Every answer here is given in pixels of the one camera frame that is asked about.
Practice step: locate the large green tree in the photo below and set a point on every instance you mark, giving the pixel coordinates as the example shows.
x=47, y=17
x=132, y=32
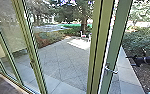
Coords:
x=82, y=15

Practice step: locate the green framed glass door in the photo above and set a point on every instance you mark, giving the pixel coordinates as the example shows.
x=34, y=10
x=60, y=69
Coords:
x=101, y=43

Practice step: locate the green garden hedge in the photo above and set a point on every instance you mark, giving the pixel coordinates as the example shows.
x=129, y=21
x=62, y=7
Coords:
x=141, y=40

